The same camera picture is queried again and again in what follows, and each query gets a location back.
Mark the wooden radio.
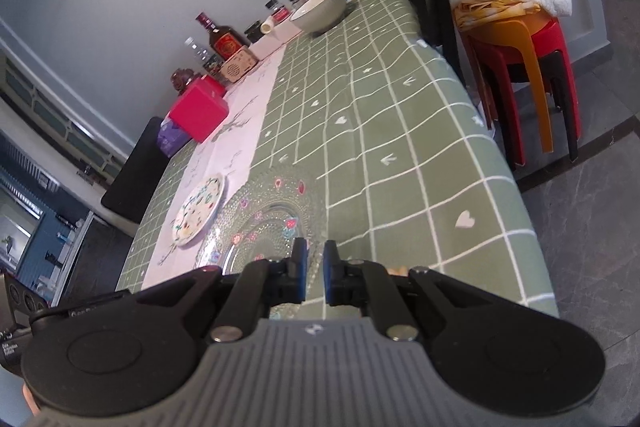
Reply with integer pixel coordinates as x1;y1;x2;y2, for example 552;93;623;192
220;47;259;86

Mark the patterned clear glass plate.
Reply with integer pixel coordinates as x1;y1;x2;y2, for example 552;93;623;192
195;167;332;280

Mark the brown liquor bottle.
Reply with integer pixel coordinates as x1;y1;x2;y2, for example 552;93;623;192
195;12;251;60

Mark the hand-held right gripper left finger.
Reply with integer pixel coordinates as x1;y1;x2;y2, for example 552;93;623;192
134;237;309;344

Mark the white ceramic bowl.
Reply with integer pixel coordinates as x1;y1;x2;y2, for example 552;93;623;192
290;0;347;36

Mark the black plastic stool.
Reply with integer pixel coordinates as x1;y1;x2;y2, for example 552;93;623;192
542;52;580;162

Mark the green checked tablecloth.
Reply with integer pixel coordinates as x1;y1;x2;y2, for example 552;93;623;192
115;0;560;321

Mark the red plastic stool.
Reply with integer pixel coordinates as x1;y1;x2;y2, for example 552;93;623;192
460;19;583;171

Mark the orange plastic stool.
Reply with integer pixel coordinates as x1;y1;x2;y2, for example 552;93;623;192
462;13;558;154

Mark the blue kitchen cabinet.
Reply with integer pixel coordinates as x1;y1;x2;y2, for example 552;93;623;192
0;184;93;305

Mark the floral ceramic plate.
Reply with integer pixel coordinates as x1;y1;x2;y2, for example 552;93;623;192
171;173;227;248

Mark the purple tissue box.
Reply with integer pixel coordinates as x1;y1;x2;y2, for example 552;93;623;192
156;117;192;158

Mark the clear plastic water bottle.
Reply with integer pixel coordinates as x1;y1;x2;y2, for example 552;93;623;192
184;37;223;80

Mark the person's left hand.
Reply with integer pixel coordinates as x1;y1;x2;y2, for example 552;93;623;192
21;382;45;417

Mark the small ink bottle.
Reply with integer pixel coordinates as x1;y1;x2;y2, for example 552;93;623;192
265;0;292;25

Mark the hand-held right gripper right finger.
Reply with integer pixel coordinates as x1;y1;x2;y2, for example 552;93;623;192
322;239;497;342

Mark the red square box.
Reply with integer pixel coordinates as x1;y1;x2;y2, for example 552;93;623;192
169;76;230;144

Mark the yellow cloth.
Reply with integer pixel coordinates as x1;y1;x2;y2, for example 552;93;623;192
454;0;541;30

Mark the brown figurine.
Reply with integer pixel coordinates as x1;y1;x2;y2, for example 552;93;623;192
170;67;199;96

